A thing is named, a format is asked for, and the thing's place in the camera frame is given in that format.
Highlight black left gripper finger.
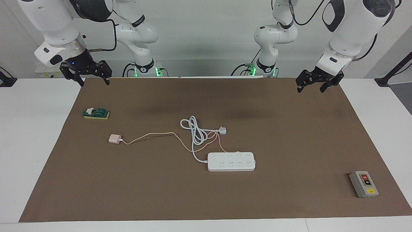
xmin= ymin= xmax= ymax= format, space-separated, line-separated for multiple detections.
xmin=296 ymin=68 xmax=317 ymax=93
xmin=320 ymin=73 xmax=344 ymax=93

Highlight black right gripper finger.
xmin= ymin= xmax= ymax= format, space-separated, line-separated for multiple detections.
xmin=60 ymin=63 xmax=85 ymax=87
xmin=95 ymin=60 xmax=112 ymax=86

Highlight white power strip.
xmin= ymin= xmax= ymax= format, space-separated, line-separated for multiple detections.
xmin=207 ymin=152 xmax=256 ymax=172

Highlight black slanted stand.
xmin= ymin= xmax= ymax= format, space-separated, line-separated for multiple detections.
xmin=374 ymin=52 xmax=412 ymax=87

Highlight black stand foot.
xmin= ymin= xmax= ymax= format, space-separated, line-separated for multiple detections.
xmin=0 ymin=67 xmax=17 ymax=87

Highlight grey push button box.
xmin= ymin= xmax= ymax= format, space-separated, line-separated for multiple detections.
xmin=349 ymin=171 xmax=379 ymax=198

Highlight brown table mat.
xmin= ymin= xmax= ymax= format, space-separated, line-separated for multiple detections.
xmin=19 ymin=77 xmax=412 ymax=223

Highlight black right base cable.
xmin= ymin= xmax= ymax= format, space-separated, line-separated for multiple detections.
xmin=122 ymin=63 xmax=136 ymax=78

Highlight black base cable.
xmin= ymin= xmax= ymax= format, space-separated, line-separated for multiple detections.
xmin=231 ymin=48 xmax=262 ymax=77
xmin=122 ymin=63 xmax=136 ymax=78

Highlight white wall box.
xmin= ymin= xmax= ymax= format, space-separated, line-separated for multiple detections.
xmin=35 ymin=63 xmax=65 ymax=79

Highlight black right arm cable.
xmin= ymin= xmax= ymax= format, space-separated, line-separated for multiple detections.
xmin=85 ymin=19 xmax=117 ymax=53

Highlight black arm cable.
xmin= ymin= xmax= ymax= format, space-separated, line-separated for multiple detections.
xmin=85 ymin=19 xmax=117 ymax=53
xmin=288 ymin=0 xmax=378 ymax=62

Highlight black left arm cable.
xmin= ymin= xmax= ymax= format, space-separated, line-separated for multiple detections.
xmin=288 ymin=0 xmax=378 ymax=62

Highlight black left base cable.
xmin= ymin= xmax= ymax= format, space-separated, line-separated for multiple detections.
xmin=231 ymin=48 xmax=262 ymax=77

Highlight white power strip cord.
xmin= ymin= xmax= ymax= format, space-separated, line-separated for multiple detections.
xmin=180 ymin=116 xmax=222 ymax=163

